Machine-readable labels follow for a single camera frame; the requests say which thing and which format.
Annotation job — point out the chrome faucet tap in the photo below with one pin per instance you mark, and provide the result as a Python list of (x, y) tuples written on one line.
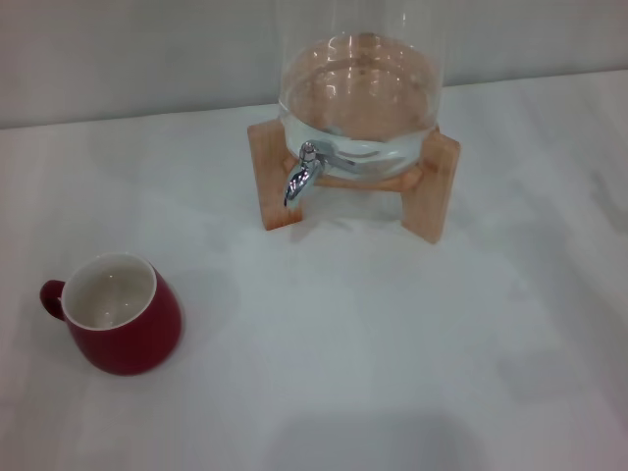
[(299, 179)]

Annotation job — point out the red ceramic cup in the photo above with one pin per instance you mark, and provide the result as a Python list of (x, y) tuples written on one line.
[(137, 333)]

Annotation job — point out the wooden dispenser stand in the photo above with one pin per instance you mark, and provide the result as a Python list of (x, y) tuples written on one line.
[(434, 196)]

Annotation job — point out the clear glass dispenser jar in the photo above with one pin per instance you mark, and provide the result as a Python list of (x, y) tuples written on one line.
[(358, 98)]

